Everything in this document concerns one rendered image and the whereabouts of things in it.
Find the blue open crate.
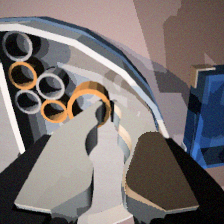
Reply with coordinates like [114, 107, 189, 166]
[181, 64, 224, 169]

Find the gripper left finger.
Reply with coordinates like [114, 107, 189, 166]
[0, 99, 106, 224]

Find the orange bushing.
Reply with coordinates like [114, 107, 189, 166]
[67, 81, 111, 128]

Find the orange-bronze metal sleeve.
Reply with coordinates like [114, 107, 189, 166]
[41, 93, 70, 123]

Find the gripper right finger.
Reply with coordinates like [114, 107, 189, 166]
[110, 99, 224, 224]

